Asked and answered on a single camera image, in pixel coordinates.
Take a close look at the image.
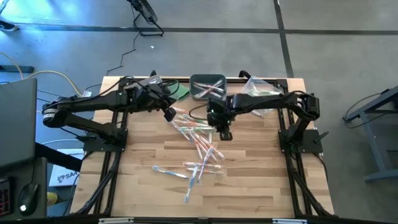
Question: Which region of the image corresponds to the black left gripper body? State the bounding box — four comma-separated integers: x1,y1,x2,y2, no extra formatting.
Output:
132,81,170,113

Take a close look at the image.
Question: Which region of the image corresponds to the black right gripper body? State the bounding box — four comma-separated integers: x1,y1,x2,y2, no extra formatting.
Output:
206,98,236,134

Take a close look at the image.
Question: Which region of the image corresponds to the green folded cloth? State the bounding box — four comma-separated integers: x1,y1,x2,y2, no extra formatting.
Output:
169,83,190,101

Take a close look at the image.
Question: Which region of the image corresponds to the translucent white plastic bin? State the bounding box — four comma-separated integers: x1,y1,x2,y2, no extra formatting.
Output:
129,74,165,91

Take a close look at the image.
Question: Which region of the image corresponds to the teal plastic bin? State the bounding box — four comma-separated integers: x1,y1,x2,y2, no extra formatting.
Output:
188,73,227,102

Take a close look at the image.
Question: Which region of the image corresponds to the clear plastic bin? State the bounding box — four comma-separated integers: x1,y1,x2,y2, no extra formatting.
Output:
241,76,283,116

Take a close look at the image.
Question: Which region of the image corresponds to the black floor fan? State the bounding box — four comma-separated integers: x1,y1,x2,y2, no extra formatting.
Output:
126,0,165,37

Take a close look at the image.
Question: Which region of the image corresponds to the white label strip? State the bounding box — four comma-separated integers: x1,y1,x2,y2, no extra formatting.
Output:
272,218,308,224
98,217,134,223

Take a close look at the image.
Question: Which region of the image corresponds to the black diagonal beam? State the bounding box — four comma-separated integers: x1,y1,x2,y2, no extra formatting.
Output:
34,142,84,172

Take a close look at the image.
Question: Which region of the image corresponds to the white cardboard box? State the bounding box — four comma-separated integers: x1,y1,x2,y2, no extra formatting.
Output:
49,148,85,187

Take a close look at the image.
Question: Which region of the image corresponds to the dark grey desk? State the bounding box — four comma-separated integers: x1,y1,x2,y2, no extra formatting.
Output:
0,157,48,220

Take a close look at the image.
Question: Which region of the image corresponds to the black floor bar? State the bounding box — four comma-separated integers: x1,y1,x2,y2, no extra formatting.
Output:
0,64,35,74

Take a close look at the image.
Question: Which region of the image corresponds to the small yellow object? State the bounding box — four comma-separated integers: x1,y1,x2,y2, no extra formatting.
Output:
46,192,59,206

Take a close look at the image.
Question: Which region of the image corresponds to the black computer mouse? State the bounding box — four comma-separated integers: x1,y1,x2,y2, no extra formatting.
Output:
17,182,39,217

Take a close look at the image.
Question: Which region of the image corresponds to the person's foot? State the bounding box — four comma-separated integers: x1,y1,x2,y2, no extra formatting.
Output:
0,20,19,32

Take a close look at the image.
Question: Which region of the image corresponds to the grey blue metal stand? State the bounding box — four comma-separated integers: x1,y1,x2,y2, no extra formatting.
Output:
343,84,398,184

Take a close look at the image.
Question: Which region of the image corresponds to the black backlit keyboard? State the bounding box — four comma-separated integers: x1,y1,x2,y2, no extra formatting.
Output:
0,176,14,218

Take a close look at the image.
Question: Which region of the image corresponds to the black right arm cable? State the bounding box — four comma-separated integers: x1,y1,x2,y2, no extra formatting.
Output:
188,103,210,121

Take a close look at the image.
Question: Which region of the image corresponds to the yellow cable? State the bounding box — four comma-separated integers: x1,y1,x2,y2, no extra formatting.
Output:
0,51,84,115

